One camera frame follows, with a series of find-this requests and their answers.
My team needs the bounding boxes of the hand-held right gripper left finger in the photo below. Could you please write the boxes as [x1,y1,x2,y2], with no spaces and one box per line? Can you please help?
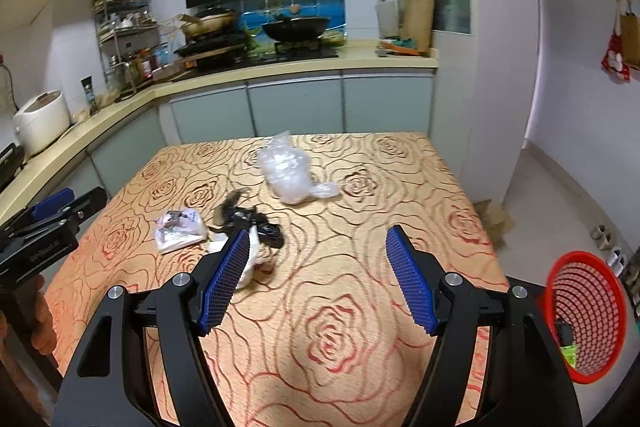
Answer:
[52,227,251,427]

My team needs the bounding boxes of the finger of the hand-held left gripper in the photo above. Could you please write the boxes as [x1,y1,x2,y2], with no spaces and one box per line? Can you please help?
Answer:
[10,188,76,230]
[30,187,107,240]

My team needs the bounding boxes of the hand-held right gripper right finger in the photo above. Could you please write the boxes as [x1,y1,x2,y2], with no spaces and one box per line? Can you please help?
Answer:
[385,224,583,427]

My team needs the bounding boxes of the black plastic bag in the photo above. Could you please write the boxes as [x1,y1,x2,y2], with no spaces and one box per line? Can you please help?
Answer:
[214,189,286,250]

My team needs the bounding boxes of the printed tissue packet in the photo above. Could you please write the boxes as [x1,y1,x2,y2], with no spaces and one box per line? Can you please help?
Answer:
[154,208,207,255]

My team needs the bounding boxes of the clear plastic bag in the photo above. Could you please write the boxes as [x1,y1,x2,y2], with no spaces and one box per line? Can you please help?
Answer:
[256,130,342,206]

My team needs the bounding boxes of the red mesh basket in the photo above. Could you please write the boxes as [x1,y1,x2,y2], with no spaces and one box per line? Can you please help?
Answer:
[537,251,628,385]

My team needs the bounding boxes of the person's left hand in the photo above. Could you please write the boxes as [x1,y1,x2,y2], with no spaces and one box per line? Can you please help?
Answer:
[29,289,54,354]

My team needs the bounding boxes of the white rice cooker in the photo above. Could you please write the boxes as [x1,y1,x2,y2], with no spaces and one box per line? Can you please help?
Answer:
[12,90,71,158]

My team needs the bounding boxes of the rose patterned tablecloth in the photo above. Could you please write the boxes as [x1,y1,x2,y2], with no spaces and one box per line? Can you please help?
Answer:
[42,132,506,427]

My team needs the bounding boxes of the flattened cardboard box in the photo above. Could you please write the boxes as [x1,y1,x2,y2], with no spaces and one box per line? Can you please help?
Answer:
[472,199,516,240]

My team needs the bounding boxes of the dark spice bottle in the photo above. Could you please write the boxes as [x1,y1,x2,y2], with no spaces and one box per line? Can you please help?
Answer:
[80,75,101,115]

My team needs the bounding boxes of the metal kitchen rack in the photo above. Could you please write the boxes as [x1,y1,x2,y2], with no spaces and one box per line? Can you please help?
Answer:
[93,0,161,90]

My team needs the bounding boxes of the clear plastic oil jug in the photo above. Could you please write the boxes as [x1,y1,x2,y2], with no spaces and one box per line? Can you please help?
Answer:
[162,19,183,58]

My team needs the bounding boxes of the grey lower kitchen cabinets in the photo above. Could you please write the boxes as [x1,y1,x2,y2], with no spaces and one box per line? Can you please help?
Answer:
[40,69,436,288]

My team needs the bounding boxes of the black induction cooker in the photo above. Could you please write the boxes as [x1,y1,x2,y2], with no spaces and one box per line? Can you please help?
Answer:
[174,36,251,60]

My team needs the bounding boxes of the golden frying pan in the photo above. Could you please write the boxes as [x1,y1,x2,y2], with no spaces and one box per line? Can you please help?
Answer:
[176,7,240,40]

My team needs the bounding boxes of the orange plastic utensil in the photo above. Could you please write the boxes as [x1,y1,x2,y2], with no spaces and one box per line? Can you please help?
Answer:
[378,42,426,56]

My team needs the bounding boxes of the beige kitchen countertop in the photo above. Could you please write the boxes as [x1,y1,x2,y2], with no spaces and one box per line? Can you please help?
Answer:
[0,39,440,220]

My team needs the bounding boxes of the black gas stove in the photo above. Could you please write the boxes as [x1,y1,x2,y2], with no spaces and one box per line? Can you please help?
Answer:
[247,42,341,65]

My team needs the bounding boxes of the black wok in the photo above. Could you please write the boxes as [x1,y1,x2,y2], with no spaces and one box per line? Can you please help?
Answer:
[261,14,333,44]

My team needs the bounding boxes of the white plastic container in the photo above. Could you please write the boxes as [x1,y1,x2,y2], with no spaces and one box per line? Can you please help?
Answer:
[375,0,399,38]

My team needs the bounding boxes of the wooden cutting board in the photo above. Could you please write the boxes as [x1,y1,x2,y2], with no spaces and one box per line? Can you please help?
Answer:
[402,0,437,52]

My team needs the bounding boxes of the hanging red cloth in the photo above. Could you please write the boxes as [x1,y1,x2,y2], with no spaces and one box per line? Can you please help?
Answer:
[601,32,632,82]

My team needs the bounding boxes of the hanging brown paper bag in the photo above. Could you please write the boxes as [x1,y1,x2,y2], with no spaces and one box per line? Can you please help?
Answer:
[619,4,640,70]

